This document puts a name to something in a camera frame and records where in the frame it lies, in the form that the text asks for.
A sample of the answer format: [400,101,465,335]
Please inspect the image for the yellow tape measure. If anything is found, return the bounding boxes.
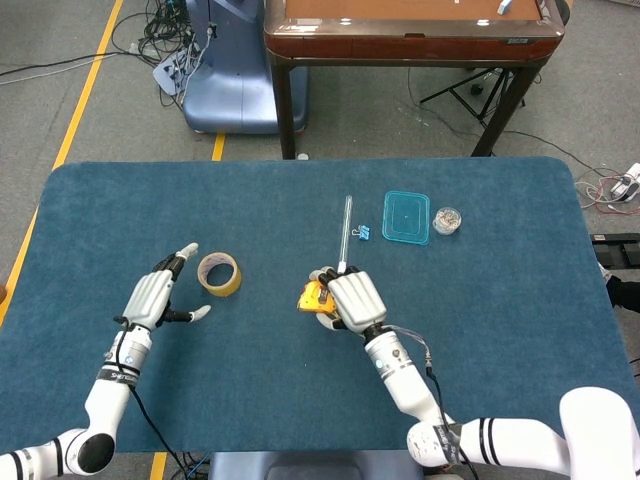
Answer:
[297,279,341,321]

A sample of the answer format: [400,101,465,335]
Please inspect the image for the white power strip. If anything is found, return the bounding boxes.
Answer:
[152,47,199,96]

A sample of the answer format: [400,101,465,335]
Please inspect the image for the thin right wrist wires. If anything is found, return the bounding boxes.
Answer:
[387,323,432,369]

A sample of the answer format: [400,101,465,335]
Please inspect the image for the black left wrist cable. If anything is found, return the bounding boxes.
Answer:
[113,315,201,480]

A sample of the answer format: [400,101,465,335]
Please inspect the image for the clear jar of paper clips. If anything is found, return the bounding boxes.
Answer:
[431,206,463,237]

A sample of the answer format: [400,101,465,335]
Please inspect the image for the black foot pedal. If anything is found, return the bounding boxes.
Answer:
[590,232,640,269]

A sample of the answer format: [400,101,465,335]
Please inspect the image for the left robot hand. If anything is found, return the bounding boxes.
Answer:
[113,242,213,332]

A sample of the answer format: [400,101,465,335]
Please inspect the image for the clear tube with white cap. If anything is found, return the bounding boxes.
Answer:
[337,195,354,275]

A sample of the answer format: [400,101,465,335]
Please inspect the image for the tangled black floor cables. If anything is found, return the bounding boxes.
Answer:
[109,0,201,109]

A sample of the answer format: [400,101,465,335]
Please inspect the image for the yellow packing tape roll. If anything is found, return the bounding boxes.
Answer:
[196,251,243,298]

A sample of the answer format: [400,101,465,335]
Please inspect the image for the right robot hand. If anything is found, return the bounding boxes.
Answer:
[308,266,389,335]

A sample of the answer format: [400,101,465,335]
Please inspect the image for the long black floor cable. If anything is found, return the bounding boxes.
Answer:
[0,49,131,81]

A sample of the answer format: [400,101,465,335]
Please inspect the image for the teal plastic lid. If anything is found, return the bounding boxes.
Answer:
[381,190,432,247]

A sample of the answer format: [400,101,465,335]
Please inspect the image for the black fabric item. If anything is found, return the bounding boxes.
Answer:
[603,272,640,311]

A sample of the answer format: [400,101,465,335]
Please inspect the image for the blue felt table cloth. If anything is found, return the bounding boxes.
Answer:
[0,157,640,456]

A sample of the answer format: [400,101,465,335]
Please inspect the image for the black tripod stand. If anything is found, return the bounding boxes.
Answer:
[419,67,529,131]

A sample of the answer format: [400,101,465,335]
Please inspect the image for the white power adapter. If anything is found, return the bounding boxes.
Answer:
[608,162,640,202]

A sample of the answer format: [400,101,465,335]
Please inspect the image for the blue grey machine base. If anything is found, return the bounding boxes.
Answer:
[182,0,309,135]

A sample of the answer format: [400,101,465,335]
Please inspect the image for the grey blue robot torso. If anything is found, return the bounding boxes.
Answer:
[207,451,416,480]

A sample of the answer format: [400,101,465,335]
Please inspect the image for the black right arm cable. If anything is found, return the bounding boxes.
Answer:
[423,352,484,480]

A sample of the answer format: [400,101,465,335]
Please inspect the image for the brown mahjong table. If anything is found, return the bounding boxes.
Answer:
[263,0,566,160]

